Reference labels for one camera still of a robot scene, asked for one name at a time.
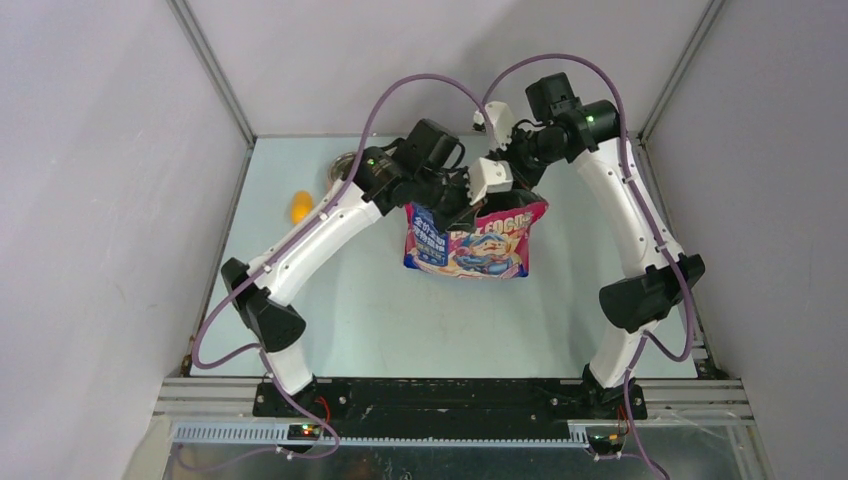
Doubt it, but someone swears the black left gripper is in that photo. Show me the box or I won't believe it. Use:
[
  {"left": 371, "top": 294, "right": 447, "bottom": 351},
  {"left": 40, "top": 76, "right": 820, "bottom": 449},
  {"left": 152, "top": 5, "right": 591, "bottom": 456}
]
[{"left": 410, "top": 164, "right": 485, "bottom": 235}]

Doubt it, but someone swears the colourful cat food bag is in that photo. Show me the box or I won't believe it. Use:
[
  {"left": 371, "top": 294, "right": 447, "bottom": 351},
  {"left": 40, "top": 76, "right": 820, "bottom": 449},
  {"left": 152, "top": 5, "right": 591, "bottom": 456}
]
[{"left": 404, "top": 190, "right": 549, "bottom": 279}]

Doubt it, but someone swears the yellow plastic food scoop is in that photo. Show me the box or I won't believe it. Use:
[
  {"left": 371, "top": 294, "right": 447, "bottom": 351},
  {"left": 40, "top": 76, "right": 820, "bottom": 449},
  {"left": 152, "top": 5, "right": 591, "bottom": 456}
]
[{"left": 289, "top": 190, "right": 314, "bottom": 225}]

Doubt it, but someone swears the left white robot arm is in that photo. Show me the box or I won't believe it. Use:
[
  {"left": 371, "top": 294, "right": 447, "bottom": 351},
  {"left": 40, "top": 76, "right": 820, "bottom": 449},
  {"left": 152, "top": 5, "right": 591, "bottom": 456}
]
[{"left": 221, "top": 119, "right": 471, "bottom": 417}]

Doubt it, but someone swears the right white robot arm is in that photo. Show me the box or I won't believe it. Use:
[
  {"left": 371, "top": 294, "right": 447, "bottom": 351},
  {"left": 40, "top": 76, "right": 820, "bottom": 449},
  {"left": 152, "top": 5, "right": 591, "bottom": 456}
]
[{"left": 483, "top": 73, "right": 705, "bottom": 418}]

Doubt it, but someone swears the left steel bowl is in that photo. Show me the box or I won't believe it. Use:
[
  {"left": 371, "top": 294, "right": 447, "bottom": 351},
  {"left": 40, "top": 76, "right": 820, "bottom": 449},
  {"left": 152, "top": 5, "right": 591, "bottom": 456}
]
[{"left": 326, "top": 151, "right": 356, "bottom": 189}]

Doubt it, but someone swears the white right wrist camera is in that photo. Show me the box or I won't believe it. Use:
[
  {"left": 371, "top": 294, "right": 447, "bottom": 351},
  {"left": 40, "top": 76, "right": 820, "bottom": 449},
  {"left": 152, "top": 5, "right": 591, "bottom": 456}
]
[{"left": 473, "top": 101, "right": 516, "bottom": 150}]

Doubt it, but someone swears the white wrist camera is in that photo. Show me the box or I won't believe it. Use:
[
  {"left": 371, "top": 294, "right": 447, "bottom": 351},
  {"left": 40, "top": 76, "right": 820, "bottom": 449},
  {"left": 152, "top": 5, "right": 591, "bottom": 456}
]
[
  {"left": 466, "top": 157, "right": 514, "bottom": 205},
  {"left": 473, "top": 101, "right": 516, "bottom": 150}
]

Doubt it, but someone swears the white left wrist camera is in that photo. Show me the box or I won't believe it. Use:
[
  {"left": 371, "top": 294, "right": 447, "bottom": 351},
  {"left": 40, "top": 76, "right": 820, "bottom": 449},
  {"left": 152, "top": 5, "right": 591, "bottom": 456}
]
[{"left": 466, "top": 157, "right": 514, "bottom": 205}]

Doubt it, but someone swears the aluminium corner post right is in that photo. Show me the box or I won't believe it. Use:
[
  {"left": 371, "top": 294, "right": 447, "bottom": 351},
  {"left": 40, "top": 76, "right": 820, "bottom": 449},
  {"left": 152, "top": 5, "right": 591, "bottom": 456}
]
[{"left": 637, "top": 0, "right": 727, "bottom": 145}]

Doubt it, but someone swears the aluminium corner post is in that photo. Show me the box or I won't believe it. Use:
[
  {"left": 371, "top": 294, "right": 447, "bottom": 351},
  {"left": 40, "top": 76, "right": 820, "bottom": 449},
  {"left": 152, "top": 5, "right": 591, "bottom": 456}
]
[
  {"left": 165, "top": 0, "right": 257, "bottom": 148},
  {"left": 637, "top": 0, "right": 727, "bottom": 145}
]

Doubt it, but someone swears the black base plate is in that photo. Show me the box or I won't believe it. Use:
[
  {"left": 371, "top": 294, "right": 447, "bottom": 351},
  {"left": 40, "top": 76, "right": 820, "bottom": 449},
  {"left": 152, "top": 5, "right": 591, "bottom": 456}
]
[{"left": 252, "top": 377, "right": 648, "bottom": 439}]

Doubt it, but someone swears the grey slotted cable duct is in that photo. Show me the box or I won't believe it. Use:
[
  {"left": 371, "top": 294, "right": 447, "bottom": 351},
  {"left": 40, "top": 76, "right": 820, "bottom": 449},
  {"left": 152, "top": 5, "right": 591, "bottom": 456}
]
[{"left": 171, "top": 421, "right": 589, "bottom": 448}]

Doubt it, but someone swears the aluminium corner post left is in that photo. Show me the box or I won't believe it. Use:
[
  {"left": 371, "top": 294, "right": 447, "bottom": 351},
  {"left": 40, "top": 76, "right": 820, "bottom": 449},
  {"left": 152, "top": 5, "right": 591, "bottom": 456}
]
[{"left": 165, "top": 0, "right": 257, "bottom": 148}]

